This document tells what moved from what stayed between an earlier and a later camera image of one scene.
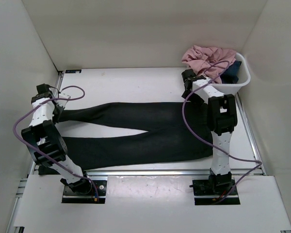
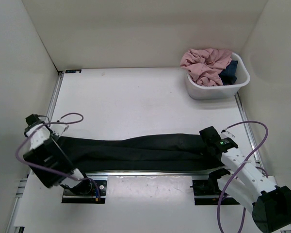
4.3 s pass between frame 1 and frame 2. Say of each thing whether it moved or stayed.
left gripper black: moved
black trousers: moved
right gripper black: moved
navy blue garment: stayed
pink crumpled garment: stayed
